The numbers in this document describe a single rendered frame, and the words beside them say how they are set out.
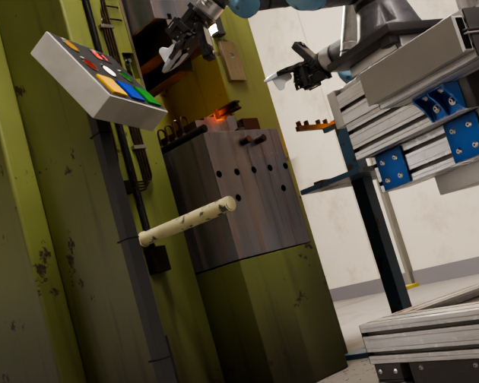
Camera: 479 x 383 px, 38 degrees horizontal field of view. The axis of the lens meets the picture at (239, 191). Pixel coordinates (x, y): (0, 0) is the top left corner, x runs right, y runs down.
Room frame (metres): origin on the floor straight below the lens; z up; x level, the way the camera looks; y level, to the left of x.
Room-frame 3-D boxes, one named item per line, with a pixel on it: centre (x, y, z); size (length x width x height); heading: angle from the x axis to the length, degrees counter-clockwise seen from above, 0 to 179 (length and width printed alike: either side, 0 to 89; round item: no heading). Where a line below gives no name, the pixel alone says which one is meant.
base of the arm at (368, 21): (1.53, -0.42, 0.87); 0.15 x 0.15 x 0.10
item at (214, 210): (2.14, 0.19, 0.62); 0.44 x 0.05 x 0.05; 45
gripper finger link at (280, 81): (2.18, -0.22, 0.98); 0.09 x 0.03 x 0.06; 81
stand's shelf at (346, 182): (2.76, -0.48, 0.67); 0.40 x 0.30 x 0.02; 133
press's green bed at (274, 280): (2.64, 0.13, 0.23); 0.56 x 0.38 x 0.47; 45
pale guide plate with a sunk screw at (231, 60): (2.76, -0.12, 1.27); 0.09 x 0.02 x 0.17; 135
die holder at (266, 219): (2.64, 0.13, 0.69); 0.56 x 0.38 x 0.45; 45
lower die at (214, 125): (2.60, 0.16, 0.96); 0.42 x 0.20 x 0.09; 45
